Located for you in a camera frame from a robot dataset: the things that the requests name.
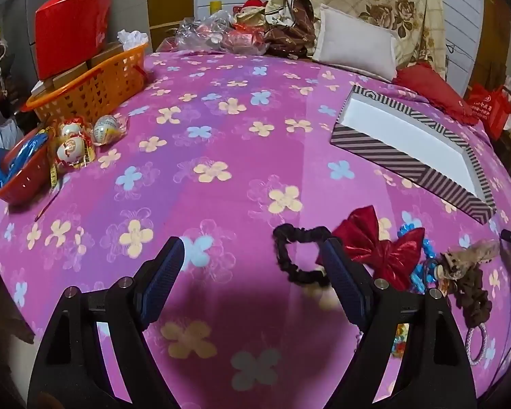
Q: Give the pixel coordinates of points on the red shopping bag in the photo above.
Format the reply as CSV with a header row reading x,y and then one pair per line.
x,y
489,108

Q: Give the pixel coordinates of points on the red plastic bowl basket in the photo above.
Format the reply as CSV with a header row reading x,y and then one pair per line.
x,y
21,181

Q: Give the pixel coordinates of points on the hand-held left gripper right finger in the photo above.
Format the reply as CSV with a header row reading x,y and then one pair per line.
x,y
343,277

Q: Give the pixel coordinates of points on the red cushion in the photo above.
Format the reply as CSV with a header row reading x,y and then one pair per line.
x,y
434,91

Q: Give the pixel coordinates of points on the brown floral duvet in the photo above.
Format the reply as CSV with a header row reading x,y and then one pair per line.
x,y
296,21

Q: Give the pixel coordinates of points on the dark brown scrunchie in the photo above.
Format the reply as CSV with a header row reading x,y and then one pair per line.
x,y
477,302

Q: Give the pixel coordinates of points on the brown cardboard box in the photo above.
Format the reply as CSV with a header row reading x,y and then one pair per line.
x,y
106,53
70,74

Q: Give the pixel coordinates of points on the orange plastic basket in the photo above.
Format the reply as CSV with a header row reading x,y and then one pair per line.
x,y
89,89

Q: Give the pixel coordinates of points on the striped cardboard box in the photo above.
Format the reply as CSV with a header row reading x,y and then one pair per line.
x,y
391,123

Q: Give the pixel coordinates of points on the white pillow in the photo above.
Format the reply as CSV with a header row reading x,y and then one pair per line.
x,y
353,44

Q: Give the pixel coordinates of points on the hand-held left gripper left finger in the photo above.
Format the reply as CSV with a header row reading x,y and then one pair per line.
x,y
164,272

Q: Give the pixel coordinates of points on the shiny red hair bow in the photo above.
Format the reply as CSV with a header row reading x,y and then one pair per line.
x,y
383,255

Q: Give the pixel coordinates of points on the red plush toy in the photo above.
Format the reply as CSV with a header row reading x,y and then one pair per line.
x,y
251,8

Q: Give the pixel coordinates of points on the red gift bag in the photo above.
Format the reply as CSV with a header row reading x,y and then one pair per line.
x,y
68,30

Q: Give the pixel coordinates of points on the clear plastic bags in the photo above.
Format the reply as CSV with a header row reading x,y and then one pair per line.
x,y
208,32

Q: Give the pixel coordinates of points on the thin red stick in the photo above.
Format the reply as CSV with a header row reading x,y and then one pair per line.
x,y
47,208

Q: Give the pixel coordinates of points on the white plastic bag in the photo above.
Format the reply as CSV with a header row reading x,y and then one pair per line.
x,y
2,132

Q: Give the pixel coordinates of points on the yellow tape measure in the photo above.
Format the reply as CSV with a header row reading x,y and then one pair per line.
x,y
55,177

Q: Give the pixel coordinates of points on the black scrunchie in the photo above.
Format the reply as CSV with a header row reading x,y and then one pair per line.
x,y
281,260

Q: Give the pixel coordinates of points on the white tissue paper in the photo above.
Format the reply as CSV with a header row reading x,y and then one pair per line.
x,y
132,37

